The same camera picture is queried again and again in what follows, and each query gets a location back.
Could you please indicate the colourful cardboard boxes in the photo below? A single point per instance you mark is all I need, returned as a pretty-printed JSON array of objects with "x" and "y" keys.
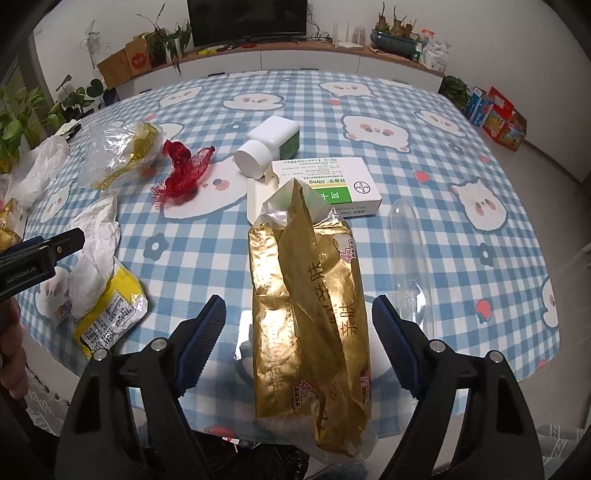
[{"x": 496, "y": 117}]

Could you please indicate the large gold snack bag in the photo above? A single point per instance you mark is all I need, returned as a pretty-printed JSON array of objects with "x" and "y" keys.
[{"x": 304, "y": 323}]

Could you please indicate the blue checked tablecloth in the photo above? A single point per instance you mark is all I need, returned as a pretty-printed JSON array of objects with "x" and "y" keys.
[{"x": 207, "y": 249}]

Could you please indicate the white router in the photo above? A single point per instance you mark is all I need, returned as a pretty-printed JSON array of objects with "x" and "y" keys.
[{"x": 348, "y": 44}]

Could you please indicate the white plastic bag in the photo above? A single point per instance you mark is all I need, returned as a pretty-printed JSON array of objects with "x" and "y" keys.
[{"x": 39, "y": 166}]

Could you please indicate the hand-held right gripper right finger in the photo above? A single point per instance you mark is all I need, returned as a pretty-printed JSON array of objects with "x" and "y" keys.
[{"x": 392, "y": 332}]

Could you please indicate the spray bottle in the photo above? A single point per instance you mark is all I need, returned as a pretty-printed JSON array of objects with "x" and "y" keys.
[{"x": 425, "y": 35}]

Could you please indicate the clear plastic tube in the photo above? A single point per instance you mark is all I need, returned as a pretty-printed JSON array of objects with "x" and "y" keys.
[{"x": 411, "y": 258}]

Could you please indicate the black television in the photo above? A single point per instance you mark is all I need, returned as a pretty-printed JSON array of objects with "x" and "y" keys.
[{"x": 247, "y": 21}]

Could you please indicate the white wood-topped cabinet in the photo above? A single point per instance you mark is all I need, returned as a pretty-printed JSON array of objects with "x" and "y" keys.
[{"x": 295, "y": 57}]

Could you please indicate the green leafy potted plant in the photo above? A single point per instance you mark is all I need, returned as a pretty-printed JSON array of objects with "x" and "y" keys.
[{"x": 27, "y": 115}]

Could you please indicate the white green medicine box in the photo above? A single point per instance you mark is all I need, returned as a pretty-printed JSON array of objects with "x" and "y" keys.
[{"x": 341, "y": 189}]

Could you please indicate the white pill bottle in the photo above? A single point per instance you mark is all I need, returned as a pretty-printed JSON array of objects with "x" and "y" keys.
[{"x": 270, "y": 138}]

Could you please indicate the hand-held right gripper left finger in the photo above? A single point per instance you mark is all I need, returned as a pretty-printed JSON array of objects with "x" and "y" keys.
[{"x": 203, "y": 332}]

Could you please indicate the brown paper bag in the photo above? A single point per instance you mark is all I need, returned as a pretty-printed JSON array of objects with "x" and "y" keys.
[{"x": 124, "y": 60}]

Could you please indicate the person's left hand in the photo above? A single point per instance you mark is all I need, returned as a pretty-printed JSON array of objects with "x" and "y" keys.
[{"x": 11, "y": 355}]

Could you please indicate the small green plant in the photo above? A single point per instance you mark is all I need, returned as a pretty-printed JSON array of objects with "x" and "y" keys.
[{"x": 455, "y": 92}]

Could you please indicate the teal bonsai pot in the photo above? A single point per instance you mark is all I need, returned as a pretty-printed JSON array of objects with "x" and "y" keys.
[{"x": 392, "y": 39}]

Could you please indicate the small gold packet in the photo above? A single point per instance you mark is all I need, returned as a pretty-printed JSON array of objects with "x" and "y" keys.
[{"x": 8, "y": 226}]

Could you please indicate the clear bag with gold trim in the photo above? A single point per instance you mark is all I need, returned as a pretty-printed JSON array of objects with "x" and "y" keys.
[{"x": 115, "y": 152}]

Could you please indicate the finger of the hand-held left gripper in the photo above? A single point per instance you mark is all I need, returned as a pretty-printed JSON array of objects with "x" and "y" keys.
[{"x": 67, "y": 242}]

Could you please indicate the tall potted plant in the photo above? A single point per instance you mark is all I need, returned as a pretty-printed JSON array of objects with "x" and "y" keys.
[{"x": 166, "y": 41}]

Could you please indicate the grey patterned rug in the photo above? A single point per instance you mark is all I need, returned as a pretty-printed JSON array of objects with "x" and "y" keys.
[{"x": 46, "y": 401}]

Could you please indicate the red crumpled wrapper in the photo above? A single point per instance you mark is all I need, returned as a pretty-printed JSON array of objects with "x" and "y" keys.
[{"x": 184, "y": 170}]

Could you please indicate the white printed bag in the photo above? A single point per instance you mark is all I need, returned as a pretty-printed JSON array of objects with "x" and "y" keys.
[{"x": 436, "y": 55}]

